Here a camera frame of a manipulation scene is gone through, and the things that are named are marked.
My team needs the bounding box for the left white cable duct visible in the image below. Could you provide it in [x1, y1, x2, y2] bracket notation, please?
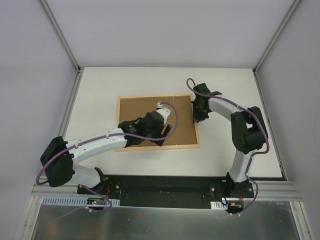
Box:
[42, 196, 120, 207]

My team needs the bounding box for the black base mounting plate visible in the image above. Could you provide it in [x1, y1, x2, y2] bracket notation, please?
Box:
[77, 175, 254, 209]

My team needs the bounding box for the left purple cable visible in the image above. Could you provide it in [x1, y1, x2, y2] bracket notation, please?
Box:
[36, 101, 179, 221]

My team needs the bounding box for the aluminium front rail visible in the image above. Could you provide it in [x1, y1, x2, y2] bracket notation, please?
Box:
[31, 184, 78, 196]

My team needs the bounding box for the white cable duct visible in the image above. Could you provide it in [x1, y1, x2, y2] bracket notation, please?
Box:
[210, 201, 228, 211]
[42, 196, 120, 207]

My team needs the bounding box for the left aluminium corner post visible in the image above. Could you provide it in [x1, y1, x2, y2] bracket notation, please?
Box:
[37, 0, 81, 73]

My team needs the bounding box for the light wooden picture frame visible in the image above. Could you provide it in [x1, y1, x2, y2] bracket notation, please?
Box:
[114, 93, 202, 153]

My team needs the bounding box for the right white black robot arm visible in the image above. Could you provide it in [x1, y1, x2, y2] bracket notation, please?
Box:
[192, 83, 270, 198]

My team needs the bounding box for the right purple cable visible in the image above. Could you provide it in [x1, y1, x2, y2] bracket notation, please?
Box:
[186, 78, 270, 220]

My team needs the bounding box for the right white cable duct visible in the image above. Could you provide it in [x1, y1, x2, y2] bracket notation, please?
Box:
[210, 201, 228, 211]

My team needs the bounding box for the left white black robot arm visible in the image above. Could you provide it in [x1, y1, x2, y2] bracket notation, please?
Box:
[40, 107, 172, 195]

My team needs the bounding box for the aluminium corner post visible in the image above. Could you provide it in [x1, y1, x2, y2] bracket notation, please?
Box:
[252, 0, 303, 75]
[37, 0, 81, 73]

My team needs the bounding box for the brown backing board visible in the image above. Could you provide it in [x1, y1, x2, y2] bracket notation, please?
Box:
[117, 96, 199, 149]

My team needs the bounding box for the purple cable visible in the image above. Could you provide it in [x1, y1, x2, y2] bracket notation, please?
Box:
[186, 78, 270, 220]
[36, 101, 179, 221]

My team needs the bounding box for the right aluminium corner post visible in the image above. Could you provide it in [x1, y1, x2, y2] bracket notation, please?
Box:
[252, 0, 303, 75]

